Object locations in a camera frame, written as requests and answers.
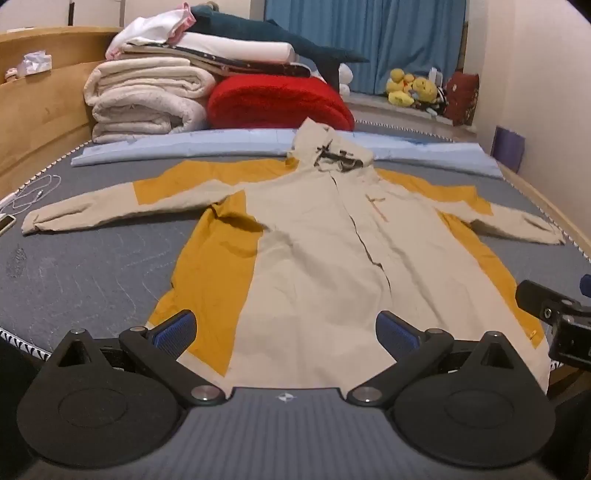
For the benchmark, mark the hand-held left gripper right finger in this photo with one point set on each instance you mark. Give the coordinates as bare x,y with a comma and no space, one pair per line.
392,333

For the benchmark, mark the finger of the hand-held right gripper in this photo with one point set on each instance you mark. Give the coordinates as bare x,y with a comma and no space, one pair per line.
540,297

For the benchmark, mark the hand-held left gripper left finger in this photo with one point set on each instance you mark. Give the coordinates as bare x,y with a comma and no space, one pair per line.
178,325

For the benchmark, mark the beige and yellow hooded jacket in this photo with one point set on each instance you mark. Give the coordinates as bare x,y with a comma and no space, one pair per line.
323,258

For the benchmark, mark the purple bag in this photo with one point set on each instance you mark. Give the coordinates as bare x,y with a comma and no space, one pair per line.
508,150

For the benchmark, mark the light blue folded sheet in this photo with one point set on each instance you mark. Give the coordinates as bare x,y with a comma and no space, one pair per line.
221,143

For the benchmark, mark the phone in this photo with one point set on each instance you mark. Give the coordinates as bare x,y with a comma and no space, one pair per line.
5,224

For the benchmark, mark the red bag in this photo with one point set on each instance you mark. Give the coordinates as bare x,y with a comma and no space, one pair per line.
461,99

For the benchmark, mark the rolled white quilt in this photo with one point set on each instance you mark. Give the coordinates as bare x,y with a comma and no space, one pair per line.
143,99

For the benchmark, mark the yellow plush toy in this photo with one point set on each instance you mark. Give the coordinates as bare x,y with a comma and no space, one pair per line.
424,90
399,87

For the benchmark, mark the red fleece blanket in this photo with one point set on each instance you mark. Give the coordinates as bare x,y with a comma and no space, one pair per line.
277,104

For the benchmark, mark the white plush toy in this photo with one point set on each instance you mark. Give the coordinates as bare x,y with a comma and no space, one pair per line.
344,76

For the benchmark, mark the dark patterned folded blanket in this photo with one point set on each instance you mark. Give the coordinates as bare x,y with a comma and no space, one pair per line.
258,64

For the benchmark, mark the white and pink folded bedding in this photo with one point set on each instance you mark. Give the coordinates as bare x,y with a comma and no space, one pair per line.
231,48

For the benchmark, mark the blue curtain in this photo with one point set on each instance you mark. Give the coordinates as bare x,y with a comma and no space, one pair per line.
369,41

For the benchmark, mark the crumpled white tissue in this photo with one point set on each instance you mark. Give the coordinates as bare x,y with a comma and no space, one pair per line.
34,62

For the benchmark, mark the pink and white cloth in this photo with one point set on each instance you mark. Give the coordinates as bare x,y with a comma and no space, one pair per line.
152,25

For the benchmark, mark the dark blue shark plush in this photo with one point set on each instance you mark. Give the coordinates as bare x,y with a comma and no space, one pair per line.
277,34

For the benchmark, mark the wooden bed frame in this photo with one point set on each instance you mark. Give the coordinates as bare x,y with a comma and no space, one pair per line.
41,106

